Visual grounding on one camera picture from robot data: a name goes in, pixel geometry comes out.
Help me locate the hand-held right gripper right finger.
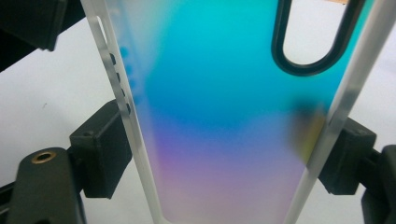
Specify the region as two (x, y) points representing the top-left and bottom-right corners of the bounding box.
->
(317, 117), (377, 196)

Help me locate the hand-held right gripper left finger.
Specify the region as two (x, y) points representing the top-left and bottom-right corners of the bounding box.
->
(68, 99), (134, 200)

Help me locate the blue phone case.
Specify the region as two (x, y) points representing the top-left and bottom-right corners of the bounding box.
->
(79, 0), (396, 224)

